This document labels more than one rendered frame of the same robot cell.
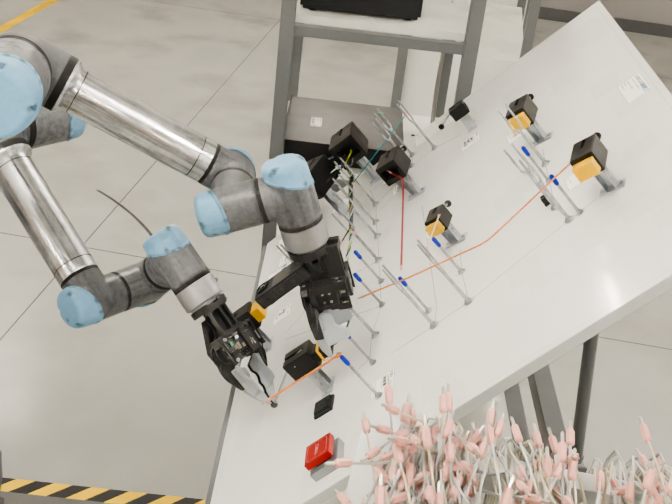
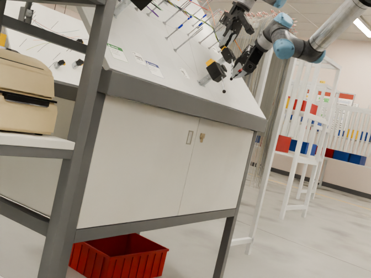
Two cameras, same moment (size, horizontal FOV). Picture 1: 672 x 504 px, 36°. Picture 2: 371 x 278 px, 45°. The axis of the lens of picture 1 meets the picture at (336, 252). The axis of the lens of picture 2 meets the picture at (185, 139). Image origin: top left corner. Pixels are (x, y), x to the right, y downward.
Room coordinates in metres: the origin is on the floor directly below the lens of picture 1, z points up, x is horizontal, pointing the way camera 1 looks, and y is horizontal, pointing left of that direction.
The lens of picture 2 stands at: (3.32, 1.03, 0.78)
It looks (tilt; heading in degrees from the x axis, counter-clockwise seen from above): 3 degrees down; 212
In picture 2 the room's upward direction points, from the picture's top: 13 degrees clockwise
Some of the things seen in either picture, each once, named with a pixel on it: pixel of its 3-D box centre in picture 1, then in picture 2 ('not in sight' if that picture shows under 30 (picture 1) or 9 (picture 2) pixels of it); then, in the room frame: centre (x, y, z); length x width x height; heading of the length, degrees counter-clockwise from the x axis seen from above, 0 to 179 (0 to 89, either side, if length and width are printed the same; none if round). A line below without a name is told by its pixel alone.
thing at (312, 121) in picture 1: (342, 133); not in sight; (2.72, 0.02, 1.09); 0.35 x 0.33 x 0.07; 1
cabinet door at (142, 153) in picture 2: not in sight; (146, 164); (2.12, 0.14, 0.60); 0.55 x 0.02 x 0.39; 1
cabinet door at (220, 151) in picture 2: not in sight; (219, 168); (1.57, 0.13, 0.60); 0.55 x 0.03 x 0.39; 1
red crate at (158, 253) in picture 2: not in sight; (117, 256); (1.66, -0.24, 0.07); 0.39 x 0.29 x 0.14; 174
